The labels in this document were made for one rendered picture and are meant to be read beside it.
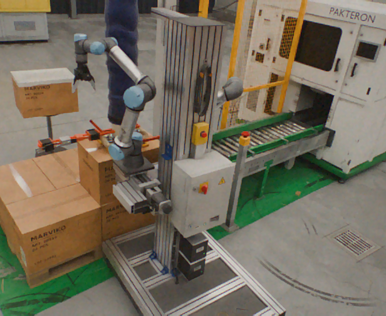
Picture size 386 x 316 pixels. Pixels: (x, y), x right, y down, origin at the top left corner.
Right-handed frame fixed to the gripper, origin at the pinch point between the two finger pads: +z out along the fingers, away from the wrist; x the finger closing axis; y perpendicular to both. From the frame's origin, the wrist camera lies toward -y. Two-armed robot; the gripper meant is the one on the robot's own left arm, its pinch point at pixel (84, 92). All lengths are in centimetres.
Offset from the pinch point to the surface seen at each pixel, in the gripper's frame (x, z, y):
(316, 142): -285, 101, 12
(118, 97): -32.4, 14.4, 19.8
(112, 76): -29.7, -0.6, 24.2
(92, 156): -9, 58, 17
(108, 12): -28, -44, 23
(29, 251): 47, 115, 1
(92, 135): -11.8, 42.3, 21.9
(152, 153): -57, 62, 9
